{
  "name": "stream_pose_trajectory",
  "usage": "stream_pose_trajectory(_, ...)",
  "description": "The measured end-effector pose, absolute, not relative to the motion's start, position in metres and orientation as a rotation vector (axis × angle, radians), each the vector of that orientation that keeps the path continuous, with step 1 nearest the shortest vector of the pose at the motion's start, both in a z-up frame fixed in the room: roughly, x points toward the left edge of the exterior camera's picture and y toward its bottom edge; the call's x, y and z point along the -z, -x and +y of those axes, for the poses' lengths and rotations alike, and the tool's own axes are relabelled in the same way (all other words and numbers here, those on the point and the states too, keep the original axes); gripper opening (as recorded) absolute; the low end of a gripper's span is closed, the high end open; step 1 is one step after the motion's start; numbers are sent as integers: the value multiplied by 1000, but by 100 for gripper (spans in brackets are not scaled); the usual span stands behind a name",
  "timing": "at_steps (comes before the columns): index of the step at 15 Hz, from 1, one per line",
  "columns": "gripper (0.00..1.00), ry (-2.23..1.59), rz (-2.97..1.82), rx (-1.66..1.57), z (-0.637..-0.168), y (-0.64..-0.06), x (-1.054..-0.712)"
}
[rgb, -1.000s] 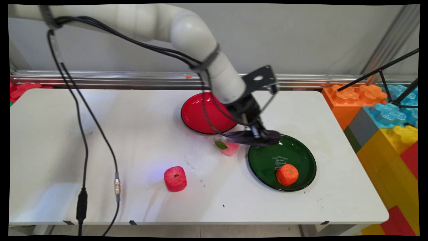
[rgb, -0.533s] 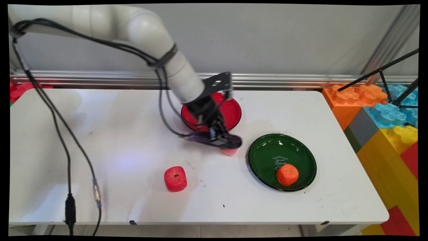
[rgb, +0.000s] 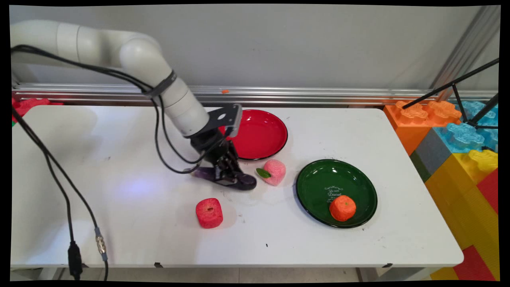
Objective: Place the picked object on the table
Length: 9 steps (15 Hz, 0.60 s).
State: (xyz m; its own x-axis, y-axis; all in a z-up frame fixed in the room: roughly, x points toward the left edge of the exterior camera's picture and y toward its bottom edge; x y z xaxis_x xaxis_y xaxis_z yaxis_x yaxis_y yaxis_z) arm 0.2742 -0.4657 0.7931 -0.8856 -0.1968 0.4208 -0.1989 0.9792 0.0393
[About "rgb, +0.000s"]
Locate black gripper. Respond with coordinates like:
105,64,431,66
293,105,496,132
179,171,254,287
190,127,244,185

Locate purple toy eggplant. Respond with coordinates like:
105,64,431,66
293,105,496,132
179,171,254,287
191,165,258,191

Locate orange toy fruit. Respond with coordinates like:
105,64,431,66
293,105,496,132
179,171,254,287
329,195,357,222

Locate pink toy peach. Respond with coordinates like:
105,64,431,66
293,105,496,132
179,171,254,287
256,159,286,187

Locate red toy apple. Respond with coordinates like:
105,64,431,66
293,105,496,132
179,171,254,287
195,198,224,229

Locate red plate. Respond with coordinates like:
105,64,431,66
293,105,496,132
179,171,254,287
218,109,288,161

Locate green plate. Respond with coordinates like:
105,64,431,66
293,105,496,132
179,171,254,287
295,159,378,229

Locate orange giant building block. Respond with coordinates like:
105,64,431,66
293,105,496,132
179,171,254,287
383,100,463,156

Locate grey giant building block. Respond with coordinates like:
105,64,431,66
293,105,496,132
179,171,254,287
410,128,453,183

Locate red foam block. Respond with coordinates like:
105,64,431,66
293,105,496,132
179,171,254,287
12,98,64,124

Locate yellow giant building block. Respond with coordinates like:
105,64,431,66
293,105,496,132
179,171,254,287
424,149,499,281

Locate blue giant building block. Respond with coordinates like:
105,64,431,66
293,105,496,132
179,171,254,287
432,100,499,154

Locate black tripod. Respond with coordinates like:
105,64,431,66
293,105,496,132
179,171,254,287
402,58,500,130

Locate red giant building block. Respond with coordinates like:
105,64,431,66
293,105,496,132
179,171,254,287
476,167,499,216
452,245,497,281

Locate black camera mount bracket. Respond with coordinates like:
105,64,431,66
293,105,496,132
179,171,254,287
206,103,243,138

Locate thin dark wrist strap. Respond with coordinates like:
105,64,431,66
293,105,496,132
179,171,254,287
143,71,178,100

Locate horizontal aluminium rail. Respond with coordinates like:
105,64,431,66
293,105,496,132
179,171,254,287
12,83,499,107

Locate black cable with metal connector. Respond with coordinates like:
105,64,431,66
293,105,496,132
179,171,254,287
11,45,224,282

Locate black cable with thick plug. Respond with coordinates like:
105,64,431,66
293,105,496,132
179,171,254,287
11,45,235,280

